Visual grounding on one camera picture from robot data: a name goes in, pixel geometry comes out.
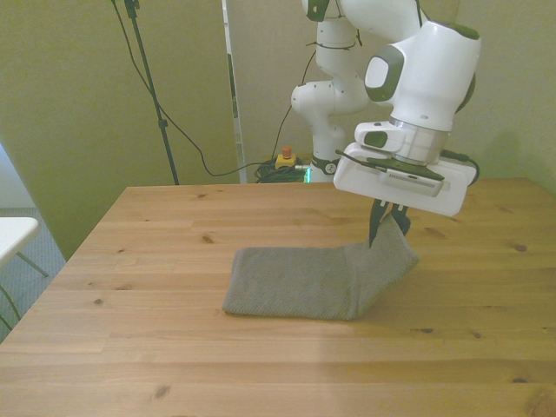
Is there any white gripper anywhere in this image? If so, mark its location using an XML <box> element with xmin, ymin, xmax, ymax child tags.
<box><xmin>333</xmin><ymin>143</ymin><xmax>475</xmax><ymax>250</ymax></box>

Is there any grey towel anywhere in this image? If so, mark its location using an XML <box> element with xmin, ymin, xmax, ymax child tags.
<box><xmin>221</xmin><ymin>215</ymin><xmax>420</xmax><ymax>322</ymax></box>

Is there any yellow emergency stop button box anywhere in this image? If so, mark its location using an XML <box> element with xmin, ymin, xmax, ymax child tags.
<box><xmin>275</xmin><ymin>146</ymin><xmax>298</xmax><ymax>170</ymax></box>

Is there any white vertical panel edge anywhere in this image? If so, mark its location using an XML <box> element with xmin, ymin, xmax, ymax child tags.
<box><xmin>221</xmin><ymin>0</ymin><xmax>249</xmax><ymax>184</ymax></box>

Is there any black tripod stand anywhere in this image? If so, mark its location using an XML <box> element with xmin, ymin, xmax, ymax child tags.
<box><xmin>110</xmin><ymin>0</ymin><xmax>181</xmax><ymax>186</ymax></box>

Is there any white folding table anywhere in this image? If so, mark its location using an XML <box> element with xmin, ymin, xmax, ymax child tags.
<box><xmin>0</xmin><ymin>215</ymin><xmax>50</xmax><ymax>334</ymax></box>

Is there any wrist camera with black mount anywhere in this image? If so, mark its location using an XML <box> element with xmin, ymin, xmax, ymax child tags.
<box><xmin>334</xmin><ymin>149</ymin><xmax>446</xmax><ymax>199</ymax></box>

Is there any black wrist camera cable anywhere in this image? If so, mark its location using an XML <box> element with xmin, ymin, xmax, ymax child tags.
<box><xmin>440</xmin><ymin>149</ymin><xmax>480</xmax><ymax>182</ymax></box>

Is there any coiled dark cable bundle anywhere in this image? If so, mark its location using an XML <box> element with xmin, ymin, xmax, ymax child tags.
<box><xmin>253</xmin><ymin>160</ymin><xmax>308</xmax><ymax>184</ymax></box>

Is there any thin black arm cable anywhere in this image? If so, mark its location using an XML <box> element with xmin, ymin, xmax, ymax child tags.
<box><xmin>276</xmin><ymin>30</ymin><xmax>364</xmax><ymax>158</ymax></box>

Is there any long black tripod cable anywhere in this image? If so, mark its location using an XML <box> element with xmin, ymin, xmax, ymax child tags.
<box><xmin>112</xmin><ymin>0</ymin><xmax>279</xmax><ymax>177</ymax></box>

